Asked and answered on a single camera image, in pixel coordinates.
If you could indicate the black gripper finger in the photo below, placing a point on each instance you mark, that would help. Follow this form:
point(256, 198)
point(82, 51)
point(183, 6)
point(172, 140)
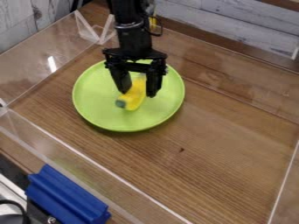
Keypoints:
point(153, 82)
point(121, 79)

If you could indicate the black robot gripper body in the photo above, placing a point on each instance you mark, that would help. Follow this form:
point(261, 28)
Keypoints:
point(134, 55)

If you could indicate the yellow toy banana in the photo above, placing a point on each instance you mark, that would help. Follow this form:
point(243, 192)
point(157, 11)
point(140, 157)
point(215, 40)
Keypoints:
point(130, 100)

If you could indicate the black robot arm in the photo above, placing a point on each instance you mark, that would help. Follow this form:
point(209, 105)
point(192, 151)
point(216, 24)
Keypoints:
point(130, 14)

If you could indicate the green round plate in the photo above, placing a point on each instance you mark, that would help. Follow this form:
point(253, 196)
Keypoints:
point(125, 112)

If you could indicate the yellow labelled tin can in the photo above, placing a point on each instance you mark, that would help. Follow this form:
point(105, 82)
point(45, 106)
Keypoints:
point(152, 20)

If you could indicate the blue plastic clamp block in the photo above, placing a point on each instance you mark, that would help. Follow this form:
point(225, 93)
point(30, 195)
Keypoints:
point(69, 203)

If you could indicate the clear acrylic enclosure wall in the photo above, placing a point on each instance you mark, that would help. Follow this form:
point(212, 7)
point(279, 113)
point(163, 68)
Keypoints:
point(217, 165)

